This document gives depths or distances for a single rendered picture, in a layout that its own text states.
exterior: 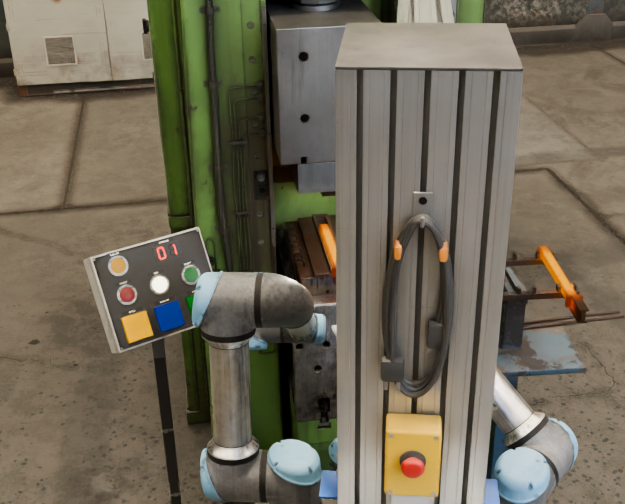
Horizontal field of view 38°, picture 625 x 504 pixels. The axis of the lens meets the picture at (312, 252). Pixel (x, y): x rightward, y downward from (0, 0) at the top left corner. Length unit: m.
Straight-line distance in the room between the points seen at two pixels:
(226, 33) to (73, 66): 5.47
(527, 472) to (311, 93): 1.21
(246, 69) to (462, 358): 1.50
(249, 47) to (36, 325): 2.39
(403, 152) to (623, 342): 3.33
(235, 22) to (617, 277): 2.98
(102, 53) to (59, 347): 4.03
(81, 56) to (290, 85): 5.57
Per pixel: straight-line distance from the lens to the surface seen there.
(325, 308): 2.84
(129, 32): 7.99
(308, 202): 3.26
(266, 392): 3.23
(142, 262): 2.63
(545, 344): 2.99
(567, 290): 2.74
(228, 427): 2.00
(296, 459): 2.04
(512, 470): 2.05
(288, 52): 2.57
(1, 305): 4.93
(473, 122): 1.25
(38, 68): 8.14
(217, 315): 1.87
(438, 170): 1.27
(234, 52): 2.70
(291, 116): 2.62
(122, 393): 4.10
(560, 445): 2.16
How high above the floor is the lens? 2.37
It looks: 28 degrees down
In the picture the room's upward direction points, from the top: 1 degrees counter-clockwise
